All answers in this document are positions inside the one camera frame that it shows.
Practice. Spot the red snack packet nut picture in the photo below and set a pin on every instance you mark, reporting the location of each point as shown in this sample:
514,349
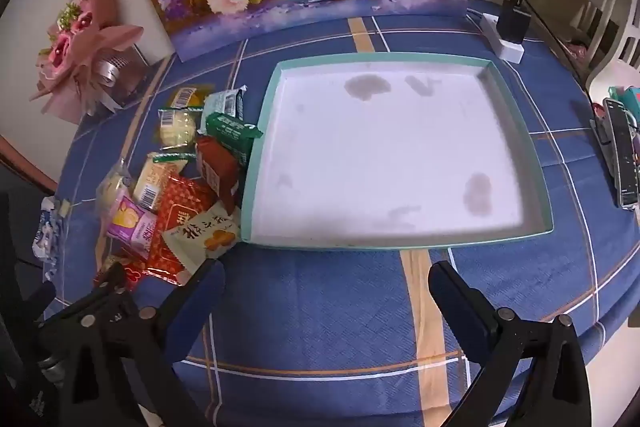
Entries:
129,276

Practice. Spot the dark green snack packet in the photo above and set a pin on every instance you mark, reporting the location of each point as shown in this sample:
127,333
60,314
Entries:
232,134

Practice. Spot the orange-brown snack packet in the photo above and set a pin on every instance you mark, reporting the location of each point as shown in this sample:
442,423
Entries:
217,169

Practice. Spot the blue plaid tablecloth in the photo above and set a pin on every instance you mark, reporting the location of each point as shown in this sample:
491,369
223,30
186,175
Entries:
310,307

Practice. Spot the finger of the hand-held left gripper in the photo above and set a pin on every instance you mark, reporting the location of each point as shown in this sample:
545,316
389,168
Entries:
107,284

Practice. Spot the white power strip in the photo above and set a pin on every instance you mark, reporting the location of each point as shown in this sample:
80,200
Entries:
510,51

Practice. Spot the crumpled white blue wrapper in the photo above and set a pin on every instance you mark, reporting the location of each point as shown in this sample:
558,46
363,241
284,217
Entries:
45,237

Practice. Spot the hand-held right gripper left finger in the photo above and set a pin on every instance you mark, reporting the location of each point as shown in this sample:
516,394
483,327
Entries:
200,302

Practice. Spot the clear cake packet green trim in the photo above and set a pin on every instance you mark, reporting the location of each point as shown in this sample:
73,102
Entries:
175,127

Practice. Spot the beige snack packet with barcode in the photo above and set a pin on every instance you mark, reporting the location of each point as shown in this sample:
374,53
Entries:
155,184

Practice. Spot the red patterned snack packet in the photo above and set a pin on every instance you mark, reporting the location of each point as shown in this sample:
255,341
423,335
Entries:
182,212

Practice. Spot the black charger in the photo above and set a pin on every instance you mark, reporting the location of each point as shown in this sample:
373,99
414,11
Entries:
512,22

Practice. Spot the white snack packet cookie picture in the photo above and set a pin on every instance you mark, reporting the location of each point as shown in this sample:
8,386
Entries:
205,237

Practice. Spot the teal rimmed white tray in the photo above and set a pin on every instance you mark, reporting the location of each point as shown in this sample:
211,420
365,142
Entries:
390,157

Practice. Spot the pink purple snack packet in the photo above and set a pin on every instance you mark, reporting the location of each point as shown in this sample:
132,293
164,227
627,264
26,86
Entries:
131,224

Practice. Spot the teal box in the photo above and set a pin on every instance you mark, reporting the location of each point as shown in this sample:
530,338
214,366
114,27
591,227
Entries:
631,96

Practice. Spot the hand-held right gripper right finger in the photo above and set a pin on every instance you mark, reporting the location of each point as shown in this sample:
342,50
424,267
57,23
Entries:
452,302

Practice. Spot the yellow snack packet with barcode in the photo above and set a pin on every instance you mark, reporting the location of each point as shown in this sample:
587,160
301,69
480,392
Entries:
186,97

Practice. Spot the light green snack packet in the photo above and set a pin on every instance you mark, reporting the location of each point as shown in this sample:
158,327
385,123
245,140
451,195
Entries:
225,103

